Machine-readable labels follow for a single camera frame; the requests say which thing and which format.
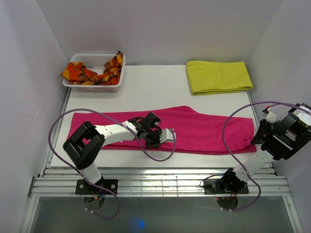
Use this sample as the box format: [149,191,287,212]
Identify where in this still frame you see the pink trousers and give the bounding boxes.
[67,106,257,155]

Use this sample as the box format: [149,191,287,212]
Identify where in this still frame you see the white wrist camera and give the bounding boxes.
[160,129,176,144]
[262,106,276,123]

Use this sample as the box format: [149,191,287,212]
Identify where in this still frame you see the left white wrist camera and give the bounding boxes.
[160,129,176,144]

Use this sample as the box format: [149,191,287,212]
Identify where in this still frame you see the orange patterned trousers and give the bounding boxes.
[60,50,123,86]

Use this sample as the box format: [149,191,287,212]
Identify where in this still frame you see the folded yellow trousers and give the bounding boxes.
[186,61,254,95]

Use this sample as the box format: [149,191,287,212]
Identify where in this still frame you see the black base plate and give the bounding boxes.
[75,179,118,195]
[200,179,249,195]

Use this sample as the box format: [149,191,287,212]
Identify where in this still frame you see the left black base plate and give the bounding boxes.
[75,179,118,195]

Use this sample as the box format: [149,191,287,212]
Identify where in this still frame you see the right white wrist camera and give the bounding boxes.
[262,106,276,123]

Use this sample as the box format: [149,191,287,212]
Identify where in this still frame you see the white plastic basket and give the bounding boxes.
[62,53,126,94]

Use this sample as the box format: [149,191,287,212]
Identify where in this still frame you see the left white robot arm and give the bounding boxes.
[63,112,170,194]

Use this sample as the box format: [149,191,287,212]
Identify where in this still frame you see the aluminium frame rail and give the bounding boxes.
[22,165,303,233]

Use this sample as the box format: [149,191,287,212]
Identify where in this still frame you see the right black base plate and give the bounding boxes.
[200,179,249,195]

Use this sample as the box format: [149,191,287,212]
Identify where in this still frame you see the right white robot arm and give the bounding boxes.
[216,101,311,194]

